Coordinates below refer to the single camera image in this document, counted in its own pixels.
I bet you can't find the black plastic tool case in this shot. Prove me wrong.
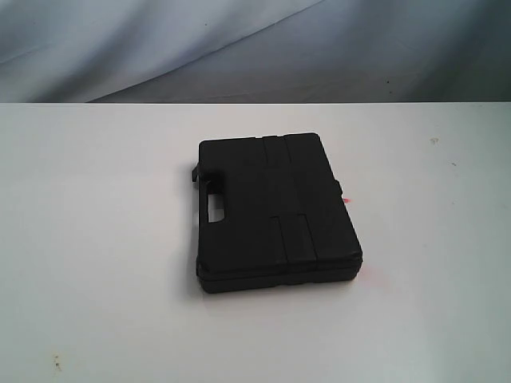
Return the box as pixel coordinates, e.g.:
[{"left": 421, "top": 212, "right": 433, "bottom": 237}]
[{"left": 192, "top": 132, "right": 362, "bottom": 294}]

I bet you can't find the grey backdrop cloth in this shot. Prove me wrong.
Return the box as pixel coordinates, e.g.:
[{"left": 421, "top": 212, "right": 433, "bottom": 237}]
[{"left": 1, "top": 1, "right": 510, "bottom": 103}]

